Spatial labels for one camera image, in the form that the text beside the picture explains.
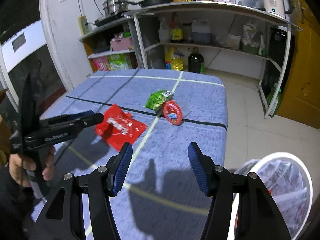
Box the green dish soap bottle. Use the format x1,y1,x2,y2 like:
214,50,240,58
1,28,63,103
266,82,282,115

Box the clear plastic tub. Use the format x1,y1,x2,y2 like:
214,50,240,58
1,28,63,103
226,34,242,49

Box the white bin with plastic liner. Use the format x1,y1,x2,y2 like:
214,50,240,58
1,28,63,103
231,152,313,240

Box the blue checked tablecloth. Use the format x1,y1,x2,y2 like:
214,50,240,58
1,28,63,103
30,69,228,240

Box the pink plastic basket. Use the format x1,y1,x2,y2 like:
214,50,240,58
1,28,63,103
110,36,133,52

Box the large yellow oil bottle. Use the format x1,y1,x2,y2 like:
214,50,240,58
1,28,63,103
165,47,185,71

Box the red snack packet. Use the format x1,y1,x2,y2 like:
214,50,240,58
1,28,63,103
94,104,148,152

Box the wooden shelf unit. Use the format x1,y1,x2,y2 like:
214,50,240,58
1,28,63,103
80,21,138,73

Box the pink packet pack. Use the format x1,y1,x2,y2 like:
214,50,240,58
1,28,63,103
92,56,110,72

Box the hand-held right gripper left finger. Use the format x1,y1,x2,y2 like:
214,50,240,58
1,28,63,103
30,142,133,240

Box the wooden door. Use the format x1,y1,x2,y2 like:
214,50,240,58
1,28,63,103
275,0,320,129

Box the steel steamer pot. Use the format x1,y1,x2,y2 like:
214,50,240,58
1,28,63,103
103,0,130,17

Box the yellow power strip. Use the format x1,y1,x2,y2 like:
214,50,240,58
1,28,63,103
78,16,88,36

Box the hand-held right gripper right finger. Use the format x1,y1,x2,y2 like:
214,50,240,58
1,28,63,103
187,142,292,240

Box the white electric kettle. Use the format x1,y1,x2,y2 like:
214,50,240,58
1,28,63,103
259,0,293,19

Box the person's left hand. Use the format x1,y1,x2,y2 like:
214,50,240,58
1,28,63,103
9,145,56,188

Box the yellow label sauce bottle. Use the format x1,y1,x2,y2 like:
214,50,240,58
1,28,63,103
170,12,184,43

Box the person's left forearm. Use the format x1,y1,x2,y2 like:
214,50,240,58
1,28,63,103
0,166,38,240

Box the dark glass jar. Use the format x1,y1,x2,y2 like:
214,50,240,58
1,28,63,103
183,23,192,43

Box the blue plastic jerrycan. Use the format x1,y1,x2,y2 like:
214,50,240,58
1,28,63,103
191,19,212,44

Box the black induction cooker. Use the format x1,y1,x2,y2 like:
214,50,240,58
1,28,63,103
94,14,125,27

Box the large dark bottle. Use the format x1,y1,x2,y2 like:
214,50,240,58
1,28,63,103
187,47,205,74

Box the red round packet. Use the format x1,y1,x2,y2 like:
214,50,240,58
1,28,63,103
161,99,183,125

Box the white and green plastic bag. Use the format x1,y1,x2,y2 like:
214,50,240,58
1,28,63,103
241,21,267,55

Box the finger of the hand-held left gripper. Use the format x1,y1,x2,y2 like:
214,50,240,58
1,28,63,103
41,110,95,125
44,112,104,140

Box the white metal rack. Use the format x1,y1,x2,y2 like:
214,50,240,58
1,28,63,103
121,1,304,119

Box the green snack packet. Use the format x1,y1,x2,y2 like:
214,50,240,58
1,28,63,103
143,89,175,112

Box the green packet pack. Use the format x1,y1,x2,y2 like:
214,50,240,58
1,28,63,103
108,54,132,70

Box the white plastic bottle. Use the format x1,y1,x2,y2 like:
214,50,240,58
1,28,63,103
158,17,170,43

